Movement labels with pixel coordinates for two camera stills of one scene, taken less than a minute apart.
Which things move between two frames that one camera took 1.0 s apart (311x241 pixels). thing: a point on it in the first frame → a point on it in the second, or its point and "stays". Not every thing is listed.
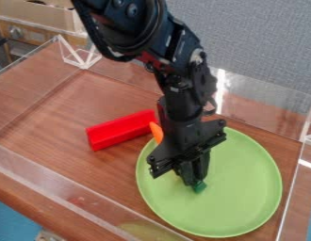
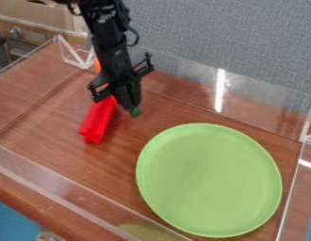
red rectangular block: x=122 y=130 → x=97 y=124
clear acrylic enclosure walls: x=147 y=153 stays
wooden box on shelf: x=38 y=21 stays
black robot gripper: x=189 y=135 → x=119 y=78
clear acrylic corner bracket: x=80 y=58 stays
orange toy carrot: x=158 y=132 → x=98 y=63
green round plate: x=239 y=200 stays
